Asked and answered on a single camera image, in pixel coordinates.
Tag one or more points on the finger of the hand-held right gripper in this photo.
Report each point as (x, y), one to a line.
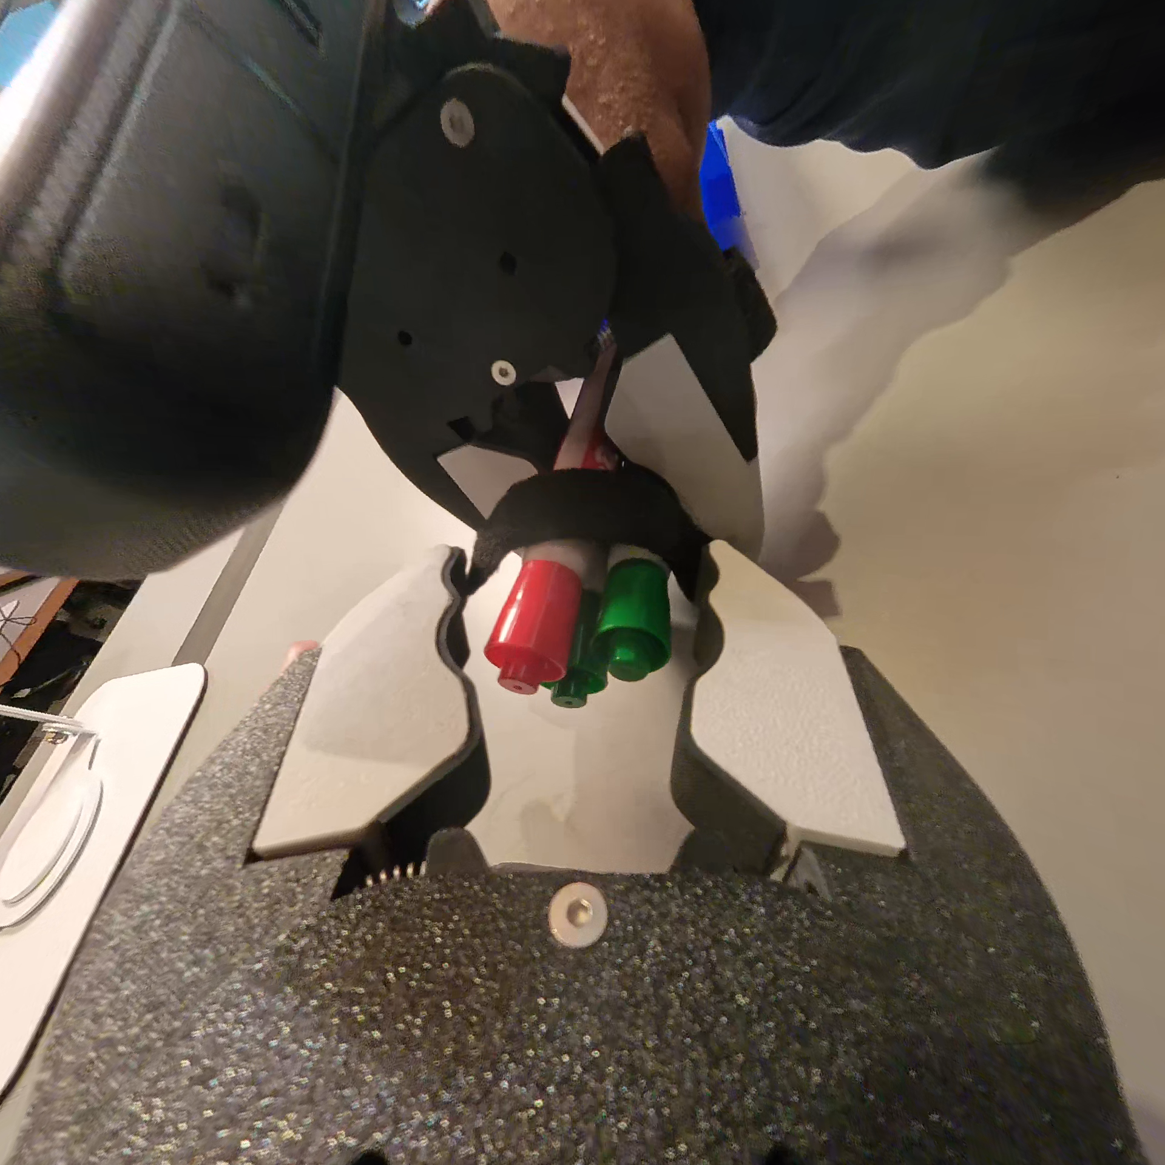
(483, 482)
(701, 446)

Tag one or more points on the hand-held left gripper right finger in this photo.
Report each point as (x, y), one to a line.
(792, 746)

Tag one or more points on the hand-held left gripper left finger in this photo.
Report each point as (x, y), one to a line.
(355, 746)

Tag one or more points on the red dry erase marker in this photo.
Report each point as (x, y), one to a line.
(534, 618)

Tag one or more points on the green dry erase marker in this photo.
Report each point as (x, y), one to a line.
(634, 618)
(580, 677)

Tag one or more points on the blue plastic bin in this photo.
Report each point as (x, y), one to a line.
(726, 191)

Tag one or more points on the white stand base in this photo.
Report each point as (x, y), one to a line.
(128, 801)

